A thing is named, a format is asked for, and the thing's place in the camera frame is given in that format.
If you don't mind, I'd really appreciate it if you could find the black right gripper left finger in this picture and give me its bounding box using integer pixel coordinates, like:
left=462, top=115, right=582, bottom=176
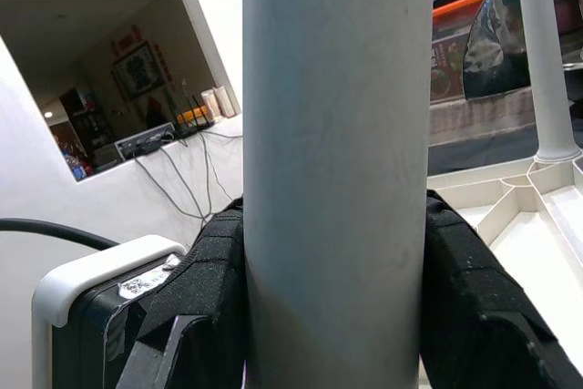
left=115, top=196, right=251, bottom=389

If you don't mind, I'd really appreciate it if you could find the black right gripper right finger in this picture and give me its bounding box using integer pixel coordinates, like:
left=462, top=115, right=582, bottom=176
left=417, top=188, right=576, bottom=389

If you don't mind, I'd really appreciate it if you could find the cream plastic table top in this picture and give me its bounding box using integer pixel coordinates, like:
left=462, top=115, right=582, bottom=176
left=426, top=158, right=583, bottom=389

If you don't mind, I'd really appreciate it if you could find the white plastic table leg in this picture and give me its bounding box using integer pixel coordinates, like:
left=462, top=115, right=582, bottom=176
left=513, top=0, right=583, bottom=166
left=240, top=0, right=435, bottom=389

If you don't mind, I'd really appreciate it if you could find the black table cloth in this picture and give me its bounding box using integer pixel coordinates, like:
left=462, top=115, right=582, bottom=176
left=425, top=123, right=583, bottom=179

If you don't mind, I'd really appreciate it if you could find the grey electronic box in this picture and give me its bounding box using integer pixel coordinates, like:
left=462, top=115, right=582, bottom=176
left=113, top=122, right=178, bottom=161

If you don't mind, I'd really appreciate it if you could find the black wifi router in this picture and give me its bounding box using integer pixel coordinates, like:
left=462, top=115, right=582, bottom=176
left=174, top=94, right=216, bottom=138

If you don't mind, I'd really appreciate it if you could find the yellow box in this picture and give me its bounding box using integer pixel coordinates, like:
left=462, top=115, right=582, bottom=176
left=176, top=107, right=213, bottom=123

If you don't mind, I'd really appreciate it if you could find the patterned beige cloth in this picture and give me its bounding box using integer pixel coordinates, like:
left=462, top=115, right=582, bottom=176
left=427, top=85, right=541, bottom=145

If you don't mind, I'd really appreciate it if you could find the white plastic container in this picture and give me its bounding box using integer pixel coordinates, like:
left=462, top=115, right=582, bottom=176
left=199, top=89, right=224, bottom=122
left=212, top=85, right=238, bottom=119

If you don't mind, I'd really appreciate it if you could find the framed picture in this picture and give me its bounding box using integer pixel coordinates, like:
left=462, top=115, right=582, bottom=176
left=110, top=39, right=168, bottom=99

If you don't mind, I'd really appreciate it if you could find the black bag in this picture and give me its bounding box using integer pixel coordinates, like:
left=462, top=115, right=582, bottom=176
left=461, top=0, right=534, bottom=102

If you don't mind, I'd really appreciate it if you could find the grey hanging cable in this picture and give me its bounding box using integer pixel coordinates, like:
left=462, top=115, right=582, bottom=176
left=181, top=136, right=242, bottom=217
left=134, top=151, right=207, bottom=221

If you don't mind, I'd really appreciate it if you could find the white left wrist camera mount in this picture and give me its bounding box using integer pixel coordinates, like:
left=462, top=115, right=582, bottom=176
left=30, top=233, right=189, bottom=389

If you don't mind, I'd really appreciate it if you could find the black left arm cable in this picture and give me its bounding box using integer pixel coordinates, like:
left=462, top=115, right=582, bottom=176
left=0, top=217, right=120, bottom=251

